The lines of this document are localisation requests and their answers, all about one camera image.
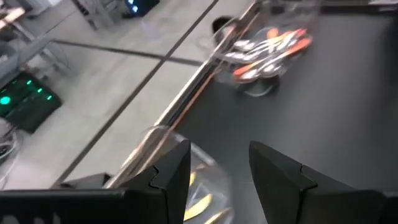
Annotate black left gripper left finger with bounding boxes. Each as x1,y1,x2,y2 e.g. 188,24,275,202
0,139,192,224

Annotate gold chopstick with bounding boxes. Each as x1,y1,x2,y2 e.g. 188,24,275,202
183,194,215,222

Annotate wooden table frame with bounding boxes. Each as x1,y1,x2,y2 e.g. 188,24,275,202
104,0,265,189

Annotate grey metal furniture frame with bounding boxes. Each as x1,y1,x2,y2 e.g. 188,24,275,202
0,0,116,91

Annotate black device green lights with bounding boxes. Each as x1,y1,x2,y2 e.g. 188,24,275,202
0,71,63,134

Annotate black device blue lights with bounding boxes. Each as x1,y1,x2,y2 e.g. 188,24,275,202
123,0,161,19

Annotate clear plastic bin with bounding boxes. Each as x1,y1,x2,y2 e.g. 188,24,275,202
124,125,236,224
206,0,323,98

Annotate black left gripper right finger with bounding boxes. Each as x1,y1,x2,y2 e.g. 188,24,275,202
248,141,398,224

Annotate grey floor cable bundle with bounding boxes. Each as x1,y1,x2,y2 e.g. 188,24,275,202
0,129,21,184

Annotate silver spoon orange handle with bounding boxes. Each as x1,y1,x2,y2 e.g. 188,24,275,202
233,27,280,52
223,39,293,63
232,46,290,82
236,27,308,62
259,37,313,75

